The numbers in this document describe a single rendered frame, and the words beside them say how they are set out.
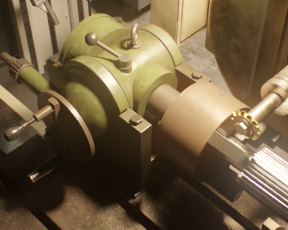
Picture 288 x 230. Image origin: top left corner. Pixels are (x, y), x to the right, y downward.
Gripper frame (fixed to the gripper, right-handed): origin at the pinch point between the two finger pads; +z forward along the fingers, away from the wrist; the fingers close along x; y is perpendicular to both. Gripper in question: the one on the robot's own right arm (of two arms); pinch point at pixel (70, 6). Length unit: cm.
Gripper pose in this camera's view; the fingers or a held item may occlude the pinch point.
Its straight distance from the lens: 173.1
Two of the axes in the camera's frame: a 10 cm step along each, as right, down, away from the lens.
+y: -6.0, -2.6, 7.6
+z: 3.6, 7.6, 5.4
